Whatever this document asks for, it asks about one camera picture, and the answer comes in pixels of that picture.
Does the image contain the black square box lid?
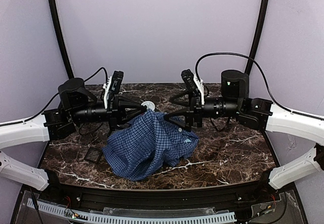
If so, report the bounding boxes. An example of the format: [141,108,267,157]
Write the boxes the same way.
[84,147,102,164]

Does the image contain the blue checked shirt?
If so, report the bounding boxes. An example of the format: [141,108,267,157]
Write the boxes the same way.
[102,110,199,181]

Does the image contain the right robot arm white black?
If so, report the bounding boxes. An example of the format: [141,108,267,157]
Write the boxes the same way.
[164,69,323,192]

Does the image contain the black frame post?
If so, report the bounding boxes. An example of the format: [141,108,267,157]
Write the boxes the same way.
[241,0,272,83]
[48,0,74,79]

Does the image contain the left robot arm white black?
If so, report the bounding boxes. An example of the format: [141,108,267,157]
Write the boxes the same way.
[1,77,147,192]

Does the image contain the left black frame post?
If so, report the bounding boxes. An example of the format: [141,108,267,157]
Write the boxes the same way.
[48,0,74,79]

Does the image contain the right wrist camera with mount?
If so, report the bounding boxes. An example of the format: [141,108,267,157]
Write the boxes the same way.
[181,69,205,106]

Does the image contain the black front aluminium rail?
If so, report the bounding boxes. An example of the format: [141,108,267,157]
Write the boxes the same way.
[59,183,264,211]

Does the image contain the left camera black cable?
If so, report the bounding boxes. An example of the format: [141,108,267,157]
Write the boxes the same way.
[0,66,108,126]

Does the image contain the pink pompom brooch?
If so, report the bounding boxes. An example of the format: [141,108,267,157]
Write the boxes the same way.
[141,101,155,111]

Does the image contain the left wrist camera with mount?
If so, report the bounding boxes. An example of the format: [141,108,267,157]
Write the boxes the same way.
[103,70,124,109]

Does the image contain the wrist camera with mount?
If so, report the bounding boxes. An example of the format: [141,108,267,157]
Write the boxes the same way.
[181,69,205,106]
[103,70,124,109]

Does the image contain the right black frame post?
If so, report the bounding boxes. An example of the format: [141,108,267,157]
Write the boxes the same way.
[241,0,272,83]

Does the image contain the white slotted cable duct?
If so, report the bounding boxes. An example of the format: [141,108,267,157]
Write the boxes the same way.
[37,200,237,224]

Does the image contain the camera black cable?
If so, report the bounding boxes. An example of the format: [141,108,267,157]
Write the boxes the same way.
[0,66,108,126]
[195,52,324,121]

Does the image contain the right camera black cable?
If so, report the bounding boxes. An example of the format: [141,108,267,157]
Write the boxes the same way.
[195,52,324,121]

